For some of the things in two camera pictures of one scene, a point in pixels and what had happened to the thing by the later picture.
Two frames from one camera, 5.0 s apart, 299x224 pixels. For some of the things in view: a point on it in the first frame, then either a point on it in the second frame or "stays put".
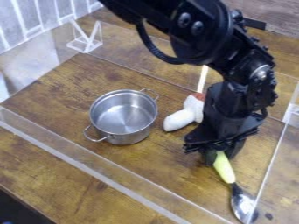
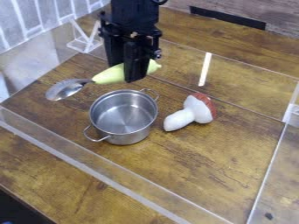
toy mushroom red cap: [186, 115] stays put
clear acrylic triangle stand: [83, 42] stays put
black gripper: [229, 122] to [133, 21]
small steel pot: [122, 115] stays put
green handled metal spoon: [245, 205] to [115, 74]
